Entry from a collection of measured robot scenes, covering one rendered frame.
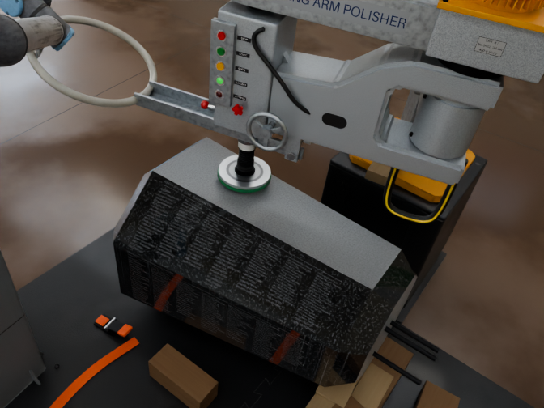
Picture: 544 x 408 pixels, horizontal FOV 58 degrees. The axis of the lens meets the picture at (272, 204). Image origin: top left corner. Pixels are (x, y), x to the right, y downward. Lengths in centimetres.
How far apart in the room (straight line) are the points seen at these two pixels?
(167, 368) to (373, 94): 143
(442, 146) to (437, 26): 38
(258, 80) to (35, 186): 208
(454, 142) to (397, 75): 28
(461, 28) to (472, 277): 198
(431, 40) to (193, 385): 162
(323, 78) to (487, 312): 185
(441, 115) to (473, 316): 162
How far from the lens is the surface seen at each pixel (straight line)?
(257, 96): 166
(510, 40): 144
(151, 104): 196
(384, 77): 152
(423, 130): 161
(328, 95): 159
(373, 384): 227
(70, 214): 315
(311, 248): 179
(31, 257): 296
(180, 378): 225
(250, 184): 193
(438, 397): 249
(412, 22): 145
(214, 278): 189
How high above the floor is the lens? 212
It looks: 42 degrees down
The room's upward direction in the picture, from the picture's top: 9 degrees clockwise
